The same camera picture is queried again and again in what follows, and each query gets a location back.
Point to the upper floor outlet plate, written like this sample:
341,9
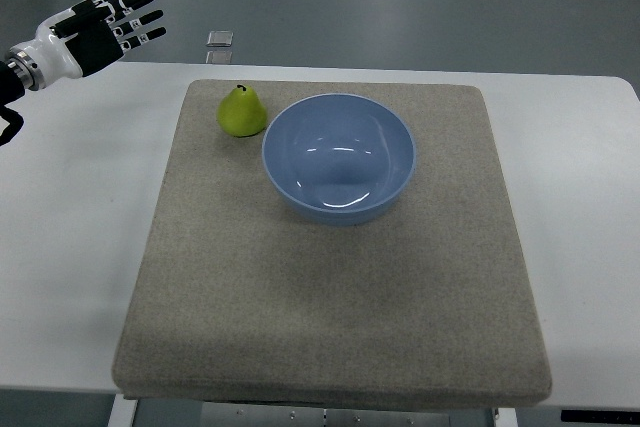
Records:
219,38

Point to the green pear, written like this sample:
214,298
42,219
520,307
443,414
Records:
241,113

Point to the beige felt mat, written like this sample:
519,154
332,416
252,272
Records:
240,299

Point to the white table frame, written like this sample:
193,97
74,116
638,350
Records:
139,413

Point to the floor outlet plate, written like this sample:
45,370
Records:
219,57
219,38

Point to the blue bowl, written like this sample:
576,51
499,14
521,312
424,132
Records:
339,159

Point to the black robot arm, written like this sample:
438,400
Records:
12,89

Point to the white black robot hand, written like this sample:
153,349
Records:
81,41

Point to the lower floor outlet plate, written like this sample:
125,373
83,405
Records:
219,57

